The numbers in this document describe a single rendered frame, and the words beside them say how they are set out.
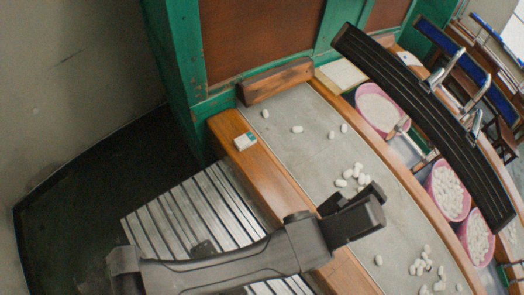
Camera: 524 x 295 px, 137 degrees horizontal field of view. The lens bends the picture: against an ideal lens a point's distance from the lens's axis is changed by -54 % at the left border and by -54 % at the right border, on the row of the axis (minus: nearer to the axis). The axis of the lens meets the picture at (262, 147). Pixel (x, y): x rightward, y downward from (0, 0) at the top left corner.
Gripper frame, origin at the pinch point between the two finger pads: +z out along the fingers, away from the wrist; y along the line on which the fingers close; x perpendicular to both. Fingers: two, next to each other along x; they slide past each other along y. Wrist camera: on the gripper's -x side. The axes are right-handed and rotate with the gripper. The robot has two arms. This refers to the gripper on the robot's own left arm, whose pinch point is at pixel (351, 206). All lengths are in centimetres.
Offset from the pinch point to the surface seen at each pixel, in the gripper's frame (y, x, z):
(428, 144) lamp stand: -7, -26, 53
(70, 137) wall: 126, 102, -37
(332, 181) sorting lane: 8.9, 4.6, 13.3
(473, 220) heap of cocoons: -47, -23, 48
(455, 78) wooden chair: 2, -110, 197
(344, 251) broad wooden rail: -8.9, 10.4, 2.7
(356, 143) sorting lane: 13.9, -6.3, 26.5
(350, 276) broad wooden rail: -15.4, 12.3, 0.1
